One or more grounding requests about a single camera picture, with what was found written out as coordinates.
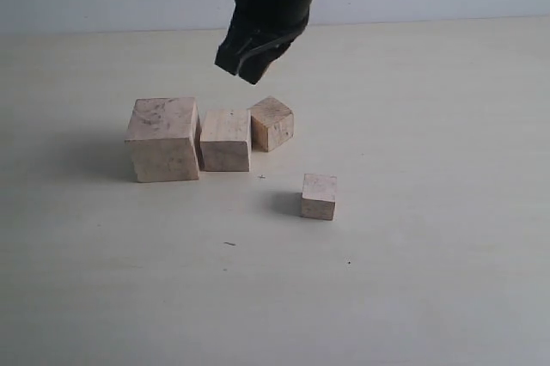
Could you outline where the third largest wooden cube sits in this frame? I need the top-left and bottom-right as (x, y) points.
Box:
(250, 96), (294, 152)

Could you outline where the second largest wooden cube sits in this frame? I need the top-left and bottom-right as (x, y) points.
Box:
(200, 109), (252, 172)

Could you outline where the smallest wooden cube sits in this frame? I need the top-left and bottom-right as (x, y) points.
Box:
(301, 174), (337, 221)

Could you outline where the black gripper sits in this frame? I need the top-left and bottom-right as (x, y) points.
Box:
(214, 0), (313, 85)

